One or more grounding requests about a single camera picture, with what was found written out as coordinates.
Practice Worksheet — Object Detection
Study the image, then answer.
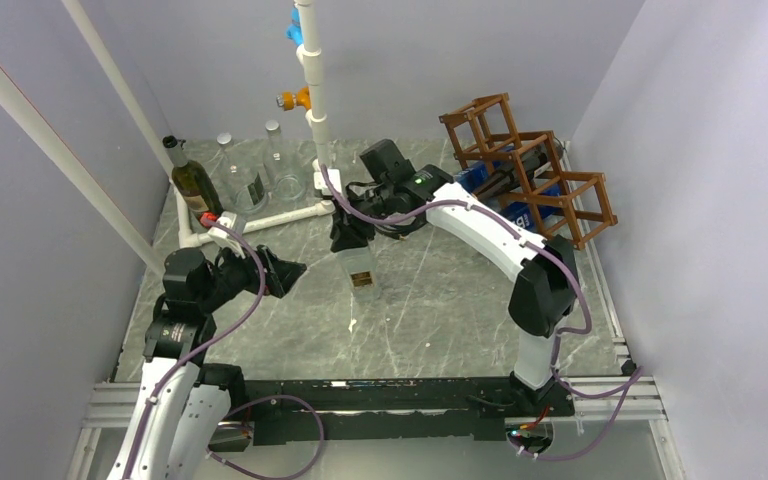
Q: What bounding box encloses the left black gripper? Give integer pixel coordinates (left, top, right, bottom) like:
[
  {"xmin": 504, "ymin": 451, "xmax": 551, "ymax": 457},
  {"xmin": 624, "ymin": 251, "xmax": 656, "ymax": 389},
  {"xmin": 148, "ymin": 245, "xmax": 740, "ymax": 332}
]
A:
[{"xmin": 198, "ymin": 237, "xmax": 305, "ymax": 312}]

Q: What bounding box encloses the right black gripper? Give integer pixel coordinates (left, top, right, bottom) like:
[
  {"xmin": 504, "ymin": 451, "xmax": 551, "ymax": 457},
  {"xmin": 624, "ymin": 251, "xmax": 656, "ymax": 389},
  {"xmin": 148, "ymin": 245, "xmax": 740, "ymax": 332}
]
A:
[{"xmin": 329, "ymin": 182, "xmax": 396, "ymax": 253}]

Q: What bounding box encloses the clear bottle green label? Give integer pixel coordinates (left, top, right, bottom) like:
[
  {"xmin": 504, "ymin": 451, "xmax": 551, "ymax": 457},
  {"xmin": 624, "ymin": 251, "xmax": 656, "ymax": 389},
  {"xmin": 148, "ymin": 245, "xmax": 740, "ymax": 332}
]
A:
[{"xmin": 264, "ymin": 120, "xmax": 306, "ymax": 202}]

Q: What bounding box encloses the clear bottle white cap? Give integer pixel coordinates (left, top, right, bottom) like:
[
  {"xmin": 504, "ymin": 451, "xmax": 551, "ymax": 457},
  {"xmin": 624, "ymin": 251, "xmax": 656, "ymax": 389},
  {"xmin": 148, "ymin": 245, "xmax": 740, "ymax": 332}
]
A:
[{"xmin": 216, "ymin": 132, "xmax": 268, "ymax": 214}]

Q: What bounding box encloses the green wine bottle silver foil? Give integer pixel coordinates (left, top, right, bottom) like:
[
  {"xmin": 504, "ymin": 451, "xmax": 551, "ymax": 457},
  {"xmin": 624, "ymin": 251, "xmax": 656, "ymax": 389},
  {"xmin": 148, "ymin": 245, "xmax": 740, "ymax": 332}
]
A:
[{"xmin": 161, "ymin": 135, "xmax": 224, "ymax": 220}]

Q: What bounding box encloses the brown bottle gold foil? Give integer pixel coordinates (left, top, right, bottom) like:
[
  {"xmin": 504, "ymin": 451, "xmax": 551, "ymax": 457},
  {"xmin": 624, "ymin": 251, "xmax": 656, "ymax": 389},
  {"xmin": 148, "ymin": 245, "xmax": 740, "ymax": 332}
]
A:
[{"xmin": 472, "ymin": 150, "xmax": 550, "ymax": 201}]

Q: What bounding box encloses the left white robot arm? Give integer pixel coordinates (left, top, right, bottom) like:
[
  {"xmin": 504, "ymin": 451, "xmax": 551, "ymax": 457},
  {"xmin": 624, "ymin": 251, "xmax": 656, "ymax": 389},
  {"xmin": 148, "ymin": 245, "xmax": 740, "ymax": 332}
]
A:
[{"xmin": 108, "ymin": 245, "xmax": 307, "ymax": 479}]

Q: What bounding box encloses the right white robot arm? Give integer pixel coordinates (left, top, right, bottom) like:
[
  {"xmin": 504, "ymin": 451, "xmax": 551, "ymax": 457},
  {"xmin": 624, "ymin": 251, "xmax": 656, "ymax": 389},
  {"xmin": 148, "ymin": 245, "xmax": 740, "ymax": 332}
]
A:
[{"xmin": 313, "ymin": 139, "xmax": 581, "ymax": 415}]

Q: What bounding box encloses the rear blue square bottle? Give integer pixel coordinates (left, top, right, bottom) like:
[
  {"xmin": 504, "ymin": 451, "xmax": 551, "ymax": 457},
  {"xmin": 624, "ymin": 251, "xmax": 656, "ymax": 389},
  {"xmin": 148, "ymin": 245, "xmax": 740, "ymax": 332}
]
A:
[{"xmin": 453, "ymin": 162, "xmax": 489, "ymax": 193}]

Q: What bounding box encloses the front blue Blue Dash bottle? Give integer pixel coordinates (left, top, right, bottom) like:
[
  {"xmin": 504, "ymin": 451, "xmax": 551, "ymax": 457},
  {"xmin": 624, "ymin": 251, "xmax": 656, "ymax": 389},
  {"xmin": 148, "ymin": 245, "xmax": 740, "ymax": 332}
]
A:
[{"xmin": 500, "ymin": 202, "xmax": 558, "ymax": 232}]

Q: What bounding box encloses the brown wooden wine rack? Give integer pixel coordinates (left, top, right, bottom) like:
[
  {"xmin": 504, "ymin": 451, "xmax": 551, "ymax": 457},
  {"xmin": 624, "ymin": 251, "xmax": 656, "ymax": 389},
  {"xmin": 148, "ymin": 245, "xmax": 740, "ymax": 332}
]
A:
[{"xmin": 439, "ymin": 93, "xmax": 618, "ymax": 250}]

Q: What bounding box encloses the orange pipe-mounted fitting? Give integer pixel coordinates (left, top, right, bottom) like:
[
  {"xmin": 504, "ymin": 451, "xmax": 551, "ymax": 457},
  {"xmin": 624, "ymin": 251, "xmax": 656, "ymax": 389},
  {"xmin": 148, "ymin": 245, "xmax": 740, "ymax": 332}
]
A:
[{"xmin": 276, "ymin": 86, "xmax": 311, "ymax": 111}]

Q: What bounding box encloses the blue pipe-mounted fitting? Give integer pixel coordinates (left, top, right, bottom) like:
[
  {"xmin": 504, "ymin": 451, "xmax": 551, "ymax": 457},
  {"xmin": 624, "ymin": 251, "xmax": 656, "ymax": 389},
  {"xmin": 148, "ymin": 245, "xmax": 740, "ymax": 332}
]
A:
[{"xmin": 285, "ymin": 7, "xmax": 304, "ymax": 46}]

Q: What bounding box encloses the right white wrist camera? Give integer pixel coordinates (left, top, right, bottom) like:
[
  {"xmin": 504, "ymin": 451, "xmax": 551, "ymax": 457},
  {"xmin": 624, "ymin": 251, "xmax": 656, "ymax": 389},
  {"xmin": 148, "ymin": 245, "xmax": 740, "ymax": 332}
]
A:
[{"xmin": 313, "ymin": 164, "xmax": 343, "ymax": 199}]

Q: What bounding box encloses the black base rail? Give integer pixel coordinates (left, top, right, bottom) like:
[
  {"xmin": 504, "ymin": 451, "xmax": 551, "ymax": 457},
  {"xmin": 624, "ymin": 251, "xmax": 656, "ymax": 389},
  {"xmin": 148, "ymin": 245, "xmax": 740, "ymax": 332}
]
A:
[{"xmin": 83, "ymin": 370, "xmax": 664, "ymax": 458}]

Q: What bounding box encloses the white PVC pipe frame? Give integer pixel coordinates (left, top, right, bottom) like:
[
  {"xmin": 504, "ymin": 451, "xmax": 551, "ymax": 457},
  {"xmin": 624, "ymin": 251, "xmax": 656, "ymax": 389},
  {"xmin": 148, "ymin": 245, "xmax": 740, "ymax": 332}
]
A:
[{"xmin": 0, "ymin": 1, "xmax": 330, "ymax": 274}]

